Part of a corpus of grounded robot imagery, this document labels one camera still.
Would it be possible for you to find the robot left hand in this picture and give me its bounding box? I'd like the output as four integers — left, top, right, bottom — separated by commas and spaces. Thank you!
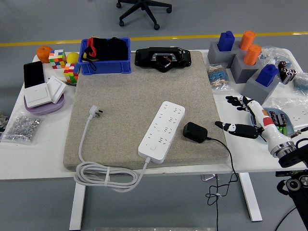
0, 112, 9, 132

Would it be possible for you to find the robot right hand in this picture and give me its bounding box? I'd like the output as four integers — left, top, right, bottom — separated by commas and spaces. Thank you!
215, 95, 293, 151

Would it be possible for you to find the black plug with cord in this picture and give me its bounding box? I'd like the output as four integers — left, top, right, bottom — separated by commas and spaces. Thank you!
182, 122, 239, 231

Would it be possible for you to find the white power strip with cord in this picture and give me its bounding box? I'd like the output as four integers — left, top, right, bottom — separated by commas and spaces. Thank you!
74, 101, 186, 193

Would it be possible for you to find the black capacitors pile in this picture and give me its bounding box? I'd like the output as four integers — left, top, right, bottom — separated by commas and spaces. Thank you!
268, 110, 289, 127

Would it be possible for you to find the light blue dish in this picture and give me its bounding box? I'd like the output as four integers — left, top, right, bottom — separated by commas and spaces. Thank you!
249, 107, 295, 139

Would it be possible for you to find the bag of metal nuts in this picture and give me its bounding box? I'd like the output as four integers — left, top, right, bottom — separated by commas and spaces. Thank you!
0, 111, 44, 145

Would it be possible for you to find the bagged white socket panel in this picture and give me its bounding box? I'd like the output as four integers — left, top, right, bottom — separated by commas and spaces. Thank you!
270, 97, 308, 130

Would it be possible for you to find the grey block holder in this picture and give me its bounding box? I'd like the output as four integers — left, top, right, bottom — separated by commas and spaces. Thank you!
207, 40, 243, 65
241, 69, 281, 106
230, 54, 263, 84

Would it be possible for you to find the black table control panel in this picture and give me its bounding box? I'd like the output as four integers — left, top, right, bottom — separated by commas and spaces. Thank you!
275, 170, 308, 178

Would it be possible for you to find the purple tray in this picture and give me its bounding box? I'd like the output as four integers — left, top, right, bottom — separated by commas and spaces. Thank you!
23, 93, 65, 116

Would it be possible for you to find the black smartphone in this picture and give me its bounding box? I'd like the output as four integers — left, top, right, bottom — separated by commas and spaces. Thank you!
23, 61, 46, 89

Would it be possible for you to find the blue block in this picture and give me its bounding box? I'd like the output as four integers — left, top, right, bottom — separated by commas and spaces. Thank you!
218, 30, 235, 52
255, 64, 280, 88

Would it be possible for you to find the bag of blue resistors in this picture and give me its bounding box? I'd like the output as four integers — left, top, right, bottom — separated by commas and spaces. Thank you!
293, 71, 308, 96

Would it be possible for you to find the black capacitor bundle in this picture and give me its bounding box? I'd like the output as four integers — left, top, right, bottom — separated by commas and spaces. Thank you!
278, 61, 298, 85

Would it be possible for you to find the white table leg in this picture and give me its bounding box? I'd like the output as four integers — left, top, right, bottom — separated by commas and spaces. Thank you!
238, 172, 263, 222
69, 181, 87, 231

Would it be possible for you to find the clear plastic bag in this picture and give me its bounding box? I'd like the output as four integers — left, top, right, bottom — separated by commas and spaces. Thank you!
259, 46, 293, 67

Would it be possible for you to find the orange fruit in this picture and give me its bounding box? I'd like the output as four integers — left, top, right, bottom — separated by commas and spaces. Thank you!
36, 45, 53, 64

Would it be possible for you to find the orange cylinder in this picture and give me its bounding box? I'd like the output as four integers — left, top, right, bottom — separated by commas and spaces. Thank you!
243, 44, 262, 65
239, 30, 256, 51

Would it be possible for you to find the colourful puzzle cube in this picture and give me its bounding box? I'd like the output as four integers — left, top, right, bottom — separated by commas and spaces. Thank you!
63, 63, 80, 84
48, 49, 67, 70

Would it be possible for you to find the yellow lemon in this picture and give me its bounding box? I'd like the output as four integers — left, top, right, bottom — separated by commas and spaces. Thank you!
66, 51, 80, 64

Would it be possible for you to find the blue plastic bin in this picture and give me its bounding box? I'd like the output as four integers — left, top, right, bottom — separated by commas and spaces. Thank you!
78, 37, 132, 76

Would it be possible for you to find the black and red cloth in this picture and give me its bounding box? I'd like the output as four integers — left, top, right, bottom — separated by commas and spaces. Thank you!
80, 36, 129, 70

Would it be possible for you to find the grey-brown mat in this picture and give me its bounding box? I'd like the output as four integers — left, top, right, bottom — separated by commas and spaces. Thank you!
63, 50, 229, 172

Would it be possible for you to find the black electronic device housing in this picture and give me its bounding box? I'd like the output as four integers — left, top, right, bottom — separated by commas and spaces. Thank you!
134, 46, 193, 73

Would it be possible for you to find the black office chair base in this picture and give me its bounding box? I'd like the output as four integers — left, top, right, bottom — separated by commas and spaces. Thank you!
116, 0, 173, 31

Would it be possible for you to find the white wall switch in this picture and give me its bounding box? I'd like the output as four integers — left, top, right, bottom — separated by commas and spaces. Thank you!
24, 82, 52, 109
46, 75, 67, 104

